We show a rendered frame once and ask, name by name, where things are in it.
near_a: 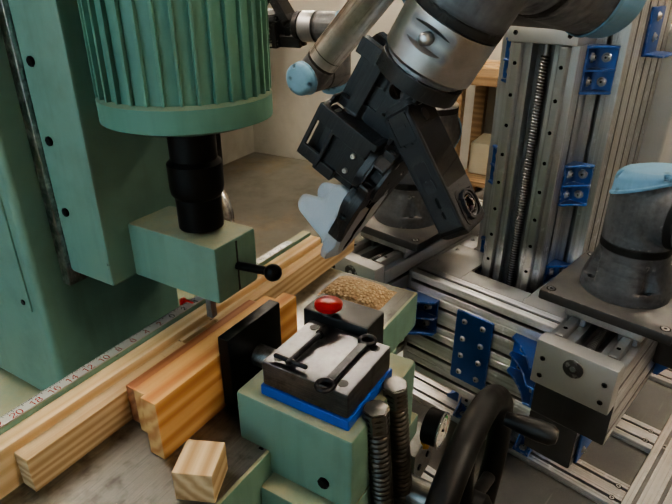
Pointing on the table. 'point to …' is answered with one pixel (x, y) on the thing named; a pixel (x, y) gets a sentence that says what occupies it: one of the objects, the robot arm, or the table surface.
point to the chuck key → (303, 349)
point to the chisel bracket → (193, 255)
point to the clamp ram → (248, 347)
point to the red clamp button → (328, 304)
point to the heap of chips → (359, 291)
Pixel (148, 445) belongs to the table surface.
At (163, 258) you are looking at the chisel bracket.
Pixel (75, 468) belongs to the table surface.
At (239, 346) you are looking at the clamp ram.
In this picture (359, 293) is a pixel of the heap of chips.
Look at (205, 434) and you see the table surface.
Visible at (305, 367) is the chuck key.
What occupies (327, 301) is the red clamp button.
